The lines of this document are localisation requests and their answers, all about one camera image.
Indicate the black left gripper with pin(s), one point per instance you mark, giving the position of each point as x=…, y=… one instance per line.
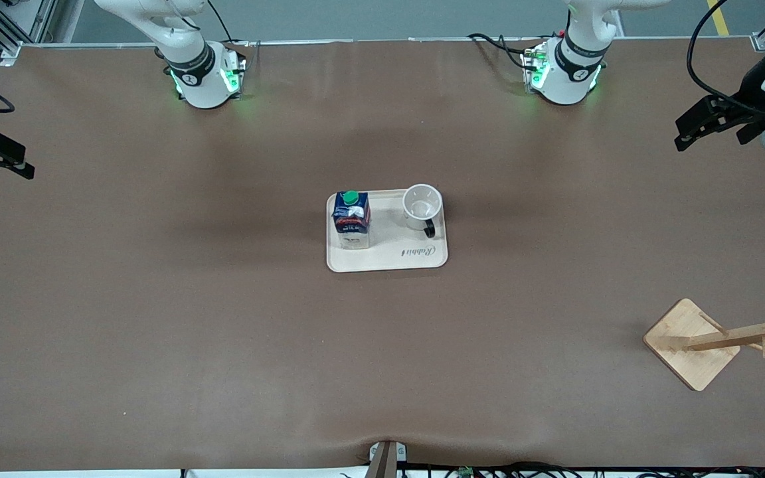
x=750, y=91

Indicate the white smiley face mug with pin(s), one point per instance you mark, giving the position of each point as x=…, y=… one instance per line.
x=420, y=202

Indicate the blue milk carton green cap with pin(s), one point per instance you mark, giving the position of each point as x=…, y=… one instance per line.
x=351, y=222

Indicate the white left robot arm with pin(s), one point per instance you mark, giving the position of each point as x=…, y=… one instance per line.
x=572, y=79

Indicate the white rabbit print tray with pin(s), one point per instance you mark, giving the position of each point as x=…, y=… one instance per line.
x=396, y=255

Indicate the wooden mug tree stand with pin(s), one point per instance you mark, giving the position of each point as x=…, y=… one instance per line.
x=684, y=345

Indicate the grey table edge clamp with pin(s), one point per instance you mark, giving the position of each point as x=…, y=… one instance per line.
x=386, y=458

